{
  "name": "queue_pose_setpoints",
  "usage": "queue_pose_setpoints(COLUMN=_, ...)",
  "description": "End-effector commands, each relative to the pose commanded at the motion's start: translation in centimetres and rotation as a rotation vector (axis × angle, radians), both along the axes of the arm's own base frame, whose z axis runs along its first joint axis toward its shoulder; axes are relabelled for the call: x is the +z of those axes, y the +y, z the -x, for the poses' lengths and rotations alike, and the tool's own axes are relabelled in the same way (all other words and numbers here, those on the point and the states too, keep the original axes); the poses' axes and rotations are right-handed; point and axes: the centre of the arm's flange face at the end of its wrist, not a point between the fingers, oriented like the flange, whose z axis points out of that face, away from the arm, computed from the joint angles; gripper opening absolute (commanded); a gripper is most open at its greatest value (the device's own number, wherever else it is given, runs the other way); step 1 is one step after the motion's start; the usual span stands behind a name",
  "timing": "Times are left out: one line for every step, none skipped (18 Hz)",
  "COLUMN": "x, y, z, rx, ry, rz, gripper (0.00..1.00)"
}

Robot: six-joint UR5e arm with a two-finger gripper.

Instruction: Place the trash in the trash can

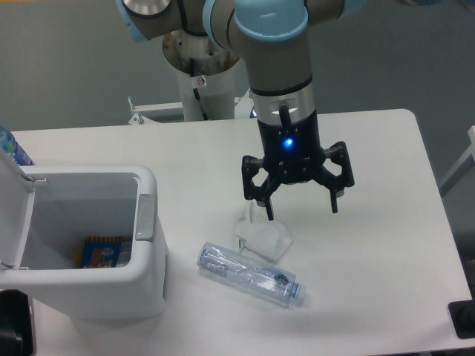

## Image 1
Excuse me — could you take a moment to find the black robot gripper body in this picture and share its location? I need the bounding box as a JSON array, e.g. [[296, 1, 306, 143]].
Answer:
[[258, 109, 327, 185]]

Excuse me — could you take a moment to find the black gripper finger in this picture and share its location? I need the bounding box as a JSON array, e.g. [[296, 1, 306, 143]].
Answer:
[[309, 141, 355, 214], [241, 155, 282, 221]]

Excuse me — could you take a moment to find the white paper tissue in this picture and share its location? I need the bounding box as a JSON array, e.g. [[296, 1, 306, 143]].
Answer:
[[233, 201, 292, 263]]

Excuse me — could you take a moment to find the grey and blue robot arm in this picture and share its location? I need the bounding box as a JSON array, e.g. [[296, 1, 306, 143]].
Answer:
[[117, 1, 363, 214]]

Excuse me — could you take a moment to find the white plastic trash can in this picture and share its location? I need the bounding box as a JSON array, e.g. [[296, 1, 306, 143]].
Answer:
[[1, 166, 168, 320]]

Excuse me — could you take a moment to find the white trash can lid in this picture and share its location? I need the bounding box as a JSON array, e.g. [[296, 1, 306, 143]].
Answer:
[[1, 149, 35, 269]]

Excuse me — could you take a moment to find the blue patterned cylinder can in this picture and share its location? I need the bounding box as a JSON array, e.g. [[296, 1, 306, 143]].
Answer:
[[1, 127, 35, 166]]

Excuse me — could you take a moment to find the clear plastic water bottle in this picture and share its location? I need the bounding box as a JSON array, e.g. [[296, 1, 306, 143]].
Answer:
[[197, 242, 307, 307]]

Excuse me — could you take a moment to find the blue and orange snack wrapper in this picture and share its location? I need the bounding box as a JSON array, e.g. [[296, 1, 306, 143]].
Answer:
[[72, 236, 133, 268]]

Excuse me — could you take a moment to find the black clamp bottom right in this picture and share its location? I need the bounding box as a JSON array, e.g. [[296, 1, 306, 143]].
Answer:
[[448, 300, 474, 340]]

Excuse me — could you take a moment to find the black device bottom left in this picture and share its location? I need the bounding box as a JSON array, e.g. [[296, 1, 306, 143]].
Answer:
[[1, 289, 34, 355]]

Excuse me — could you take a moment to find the white bracket with bolt middle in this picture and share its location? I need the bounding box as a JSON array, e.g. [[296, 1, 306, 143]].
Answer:
[[235, 88, 258, 119]]

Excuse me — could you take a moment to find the white bracket with bolt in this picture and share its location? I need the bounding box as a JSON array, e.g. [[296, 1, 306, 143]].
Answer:
[[128, 96, 184, 125], [235, 88, 258, 119]]

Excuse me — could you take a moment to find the white bracket with bolt left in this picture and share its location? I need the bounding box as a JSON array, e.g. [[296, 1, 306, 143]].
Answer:
[[128, 96, 184, 125]]

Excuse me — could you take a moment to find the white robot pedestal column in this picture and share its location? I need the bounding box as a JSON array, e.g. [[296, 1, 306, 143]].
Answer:
[[163, 30, 243, 122]]

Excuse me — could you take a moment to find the black cable on pedestal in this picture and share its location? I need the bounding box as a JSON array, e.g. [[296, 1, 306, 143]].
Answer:
[[188, 57, 210, 122]]

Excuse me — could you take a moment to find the white metal frame right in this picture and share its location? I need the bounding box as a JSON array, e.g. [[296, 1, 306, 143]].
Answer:
[[439, 126, 474, 197]]

